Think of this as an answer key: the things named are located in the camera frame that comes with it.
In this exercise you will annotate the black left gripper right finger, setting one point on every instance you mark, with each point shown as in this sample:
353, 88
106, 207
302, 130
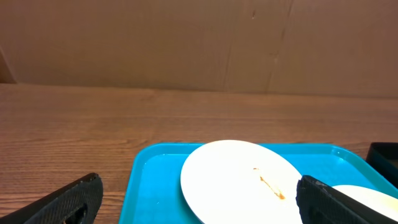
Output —
321, 204

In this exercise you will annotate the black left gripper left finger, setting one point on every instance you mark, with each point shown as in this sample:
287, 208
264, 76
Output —
75, 203

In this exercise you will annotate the yellow plate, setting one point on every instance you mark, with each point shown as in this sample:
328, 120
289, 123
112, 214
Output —
378, 201

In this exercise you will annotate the white plate with thin smear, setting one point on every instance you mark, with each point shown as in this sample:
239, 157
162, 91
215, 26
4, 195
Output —
232, 181

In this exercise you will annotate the blue plastic tray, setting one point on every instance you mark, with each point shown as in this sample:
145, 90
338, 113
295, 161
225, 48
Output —
154, 194

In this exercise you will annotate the black water tray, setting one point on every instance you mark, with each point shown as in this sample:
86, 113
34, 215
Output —
382, 156

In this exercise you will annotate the cardboard backdrop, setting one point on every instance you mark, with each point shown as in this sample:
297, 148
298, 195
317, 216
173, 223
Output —
304, 47

